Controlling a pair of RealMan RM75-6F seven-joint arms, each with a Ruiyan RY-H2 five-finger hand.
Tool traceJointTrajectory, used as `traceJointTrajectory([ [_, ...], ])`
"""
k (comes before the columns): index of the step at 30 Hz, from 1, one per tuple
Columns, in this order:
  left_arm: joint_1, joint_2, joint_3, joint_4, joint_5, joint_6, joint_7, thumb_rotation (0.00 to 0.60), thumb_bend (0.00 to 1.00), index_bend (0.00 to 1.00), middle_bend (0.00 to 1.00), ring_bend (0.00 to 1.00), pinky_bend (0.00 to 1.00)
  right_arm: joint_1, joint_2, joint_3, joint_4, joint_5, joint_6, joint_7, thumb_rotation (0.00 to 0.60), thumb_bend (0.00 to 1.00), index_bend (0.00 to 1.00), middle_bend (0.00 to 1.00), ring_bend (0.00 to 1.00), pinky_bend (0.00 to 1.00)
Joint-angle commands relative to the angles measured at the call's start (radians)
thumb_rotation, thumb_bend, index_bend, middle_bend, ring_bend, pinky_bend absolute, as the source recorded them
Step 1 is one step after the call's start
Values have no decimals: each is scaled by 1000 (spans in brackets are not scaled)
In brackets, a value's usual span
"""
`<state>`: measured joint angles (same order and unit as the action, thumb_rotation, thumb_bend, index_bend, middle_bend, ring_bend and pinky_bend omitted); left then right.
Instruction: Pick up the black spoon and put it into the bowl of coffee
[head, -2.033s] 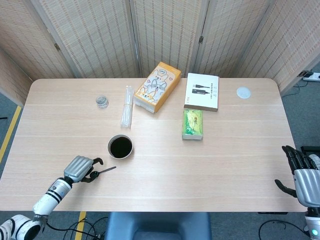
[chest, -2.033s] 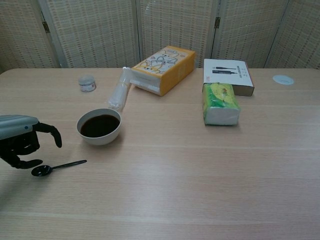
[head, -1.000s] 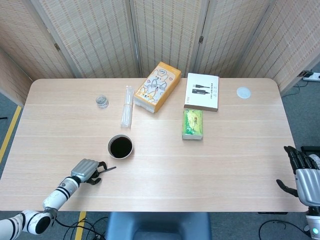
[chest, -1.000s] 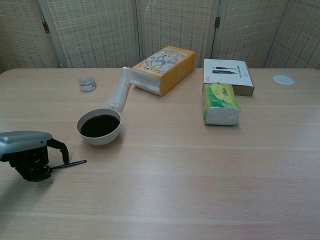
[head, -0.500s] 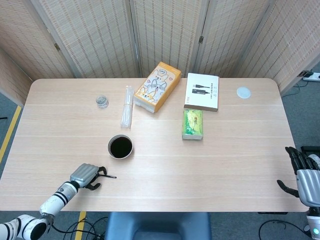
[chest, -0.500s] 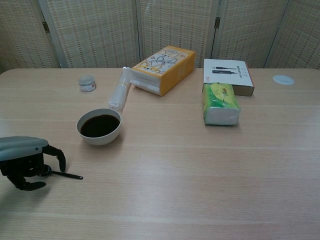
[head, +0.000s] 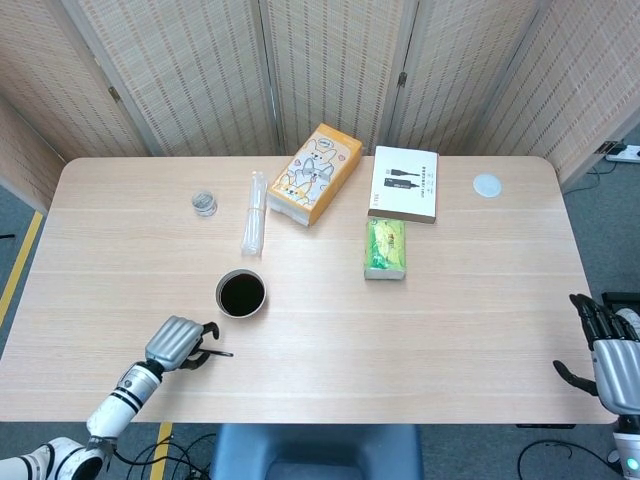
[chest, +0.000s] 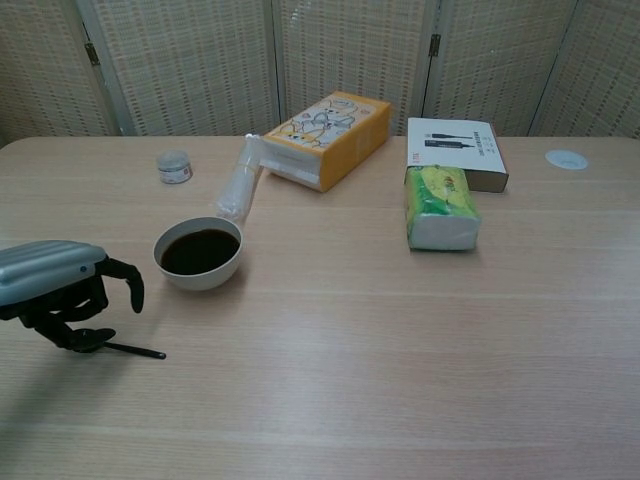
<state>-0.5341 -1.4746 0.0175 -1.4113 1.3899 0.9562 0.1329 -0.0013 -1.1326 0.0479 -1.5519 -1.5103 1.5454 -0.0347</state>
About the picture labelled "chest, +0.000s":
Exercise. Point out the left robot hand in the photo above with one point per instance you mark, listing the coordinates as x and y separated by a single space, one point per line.
45 267

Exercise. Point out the white bowl of dark liquid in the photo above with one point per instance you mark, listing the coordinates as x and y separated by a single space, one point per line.
200 282

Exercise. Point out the woven folding screen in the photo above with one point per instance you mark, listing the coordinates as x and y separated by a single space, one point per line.
200 65

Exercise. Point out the black plastic spoon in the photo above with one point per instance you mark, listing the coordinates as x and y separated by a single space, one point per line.
140 352

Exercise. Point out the stack of clear plastic cups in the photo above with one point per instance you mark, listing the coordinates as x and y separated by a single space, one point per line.
240 185

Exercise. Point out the small clear plastic jar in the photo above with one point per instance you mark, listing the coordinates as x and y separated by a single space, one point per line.
174 167

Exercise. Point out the green soft tissue pack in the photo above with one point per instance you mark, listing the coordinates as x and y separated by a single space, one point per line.
440 210

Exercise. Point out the white round table grommet cap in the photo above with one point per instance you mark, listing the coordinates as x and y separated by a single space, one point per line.
566 159

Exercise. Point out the yellow cartoon tissue box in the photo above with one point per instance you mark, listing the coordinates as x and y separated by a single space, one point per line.
345 150

